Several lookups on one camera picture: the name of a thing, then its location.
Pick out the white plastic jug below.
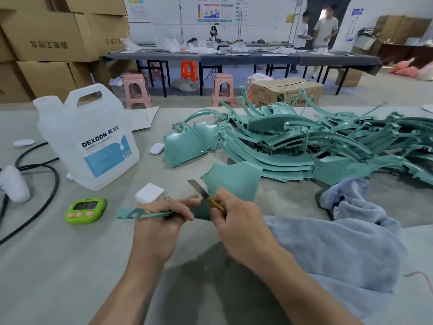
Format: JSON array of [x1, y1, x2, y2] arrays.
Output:
[[33, 83, 140, 191]]

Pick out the pile of teal plastic parts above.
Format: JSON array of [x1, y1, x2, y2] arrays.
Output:
[[189, 86, 433, 186]]

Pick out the wall poster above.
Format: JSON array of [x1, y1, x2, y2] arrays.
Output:
[[197, 2, 235, 23]]

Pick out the pink sack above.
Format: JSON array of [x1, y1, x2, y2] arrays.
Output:
[[390, 57, 417, 78]]

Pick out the green digital timer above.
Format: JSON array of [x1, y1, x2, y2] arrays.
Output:
[[64, 198, 108, 225]]

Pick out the pink cord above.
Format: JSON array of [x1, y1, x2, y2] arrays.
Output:
[[402, 271, 433, 285]]

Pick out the white plastic bag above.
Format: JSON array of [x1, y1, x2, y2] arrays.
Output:
[[154, 36, 181, 53], [120, 37, 141, 53]]

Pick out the white wrapped bundle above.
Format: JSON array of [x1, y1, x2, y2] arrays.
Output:
[[0, 165, 31, 203]]

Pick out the person's right hand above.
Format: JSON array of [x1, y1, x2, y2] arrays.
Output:
[[211, 188, 282, 268]]

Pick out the small cardboard box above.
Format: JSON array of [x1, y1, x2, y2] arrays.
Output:
[[336, 67, 363, 88]]

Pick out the open cardboard box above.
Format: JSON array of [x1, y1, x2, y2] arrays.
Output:
[[251, 77, 325, 108]]

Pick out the orange plastic stool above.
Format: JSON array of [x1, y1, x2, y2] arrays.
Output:
[[180, 61, 199, 82]]

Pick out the stack of cardboard boxes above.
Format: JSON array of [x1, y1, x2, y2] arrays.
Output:
[[0, 0, 139, 104]]

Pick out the pink plastic stool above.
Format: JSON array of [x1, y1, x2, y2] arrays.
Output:
[[122, 73, 152, 109], [212, 73, 236, 107]]

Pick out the white power adapter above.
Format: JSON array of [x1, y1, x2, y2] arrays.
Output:
[[135, 183, 166, 204]]

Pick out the person's left hand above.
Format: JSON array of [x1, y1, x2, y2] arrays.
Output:
[[133, 195, 203, 265]]

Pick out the yellow utility knife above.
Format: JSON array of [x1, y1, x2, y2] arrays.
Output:
[[187, 179, 227, 214]]

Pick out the person's right forearm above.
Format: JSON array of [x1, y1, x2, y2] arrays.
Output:
[[252, 248, 365, 325]]

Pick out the teal plastic shell part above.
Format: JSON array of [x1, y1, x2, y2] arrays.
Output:
[[117, 162, 263, 222]]

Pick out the pile of brown cartons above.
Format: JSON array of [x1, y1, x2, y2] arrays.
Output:
[[352, 15, 433, 66]]

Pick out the black cable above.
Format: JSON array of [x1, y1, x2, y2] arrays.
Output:
[[0, 142, 61, 246]]

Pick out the person's left forearm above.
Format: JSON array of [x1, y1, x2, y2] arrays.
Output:
[[89, 255, 170, 325]]

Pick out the teal curved panel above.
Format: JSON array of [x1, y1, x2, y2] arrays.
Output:
[[163, 121, 207, 168]]

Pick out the dark grey long table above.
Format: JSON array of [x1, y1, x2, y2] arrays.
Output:
[[298, 51, 383, 96], [101, 49, 203, 98]]

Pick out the light blue towel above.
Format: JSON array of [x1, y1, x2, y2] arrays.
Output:
[[263, 179, 408, 298]]

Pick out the flat cardboard piece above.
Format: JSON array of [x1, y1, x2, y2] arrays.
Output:
[[127, 106, 160, 132]]

